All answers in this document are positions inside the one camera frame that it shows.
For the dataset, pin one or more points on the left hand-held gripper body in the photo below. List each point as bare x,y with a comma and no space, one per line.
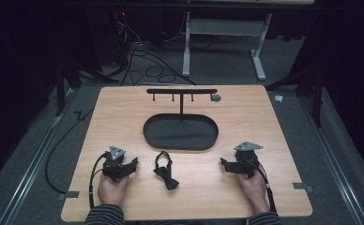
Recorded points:
115,162

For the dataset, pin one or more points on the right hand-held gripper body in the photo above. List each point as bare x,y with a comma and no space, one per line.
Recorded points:
246,161

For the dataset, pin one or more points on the person's left hand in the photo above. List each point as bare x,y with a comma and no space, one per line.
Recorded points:
111,191

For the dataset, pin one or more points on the person's right hand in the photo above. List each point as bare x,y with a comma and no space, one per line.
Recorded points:
253,190

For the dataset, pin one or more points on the black bow tie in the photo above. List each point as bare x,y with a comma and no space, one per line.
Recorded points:
166,175

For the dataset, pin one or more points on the black hook stand with tray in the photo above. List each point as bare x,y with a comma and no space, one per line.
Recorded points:
180,132

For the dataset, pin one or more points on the grey tape strip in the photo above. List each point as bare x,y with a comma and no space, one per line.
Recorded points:
68,195
302,187

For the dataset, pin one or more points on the small grey round disc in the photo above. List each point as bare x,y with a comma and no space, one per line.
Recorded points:
215,97

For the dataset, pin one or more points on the small white crumpled scrap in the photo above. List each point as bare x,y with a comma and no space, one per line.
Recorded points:
278,98

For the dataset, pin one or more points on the black tripod stand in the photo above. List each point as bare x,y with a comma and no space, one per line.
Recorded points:
311,84
66,78

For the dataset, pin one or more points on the metal floor rail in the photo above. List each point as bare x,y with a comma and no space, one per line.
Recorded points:
333,156
33,162

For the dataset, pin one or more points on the white metal desk frame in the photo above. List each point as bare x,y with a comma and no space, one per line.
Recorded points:
224,28

